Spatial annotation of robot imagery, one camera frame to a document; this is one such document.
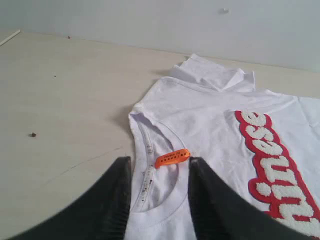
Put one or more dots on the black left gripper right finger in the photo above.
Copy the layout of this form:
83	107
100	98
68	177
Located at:
220	213

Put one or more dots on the orange neck label tag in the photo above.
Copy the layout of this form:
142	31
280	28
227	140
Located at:
172	158

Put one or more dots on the white t-shirt red lettering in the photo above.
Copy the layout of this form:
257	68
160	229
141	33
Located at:
217	114

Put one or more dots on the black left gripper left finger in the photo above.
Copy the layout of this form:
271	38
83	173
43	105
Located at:
101	213

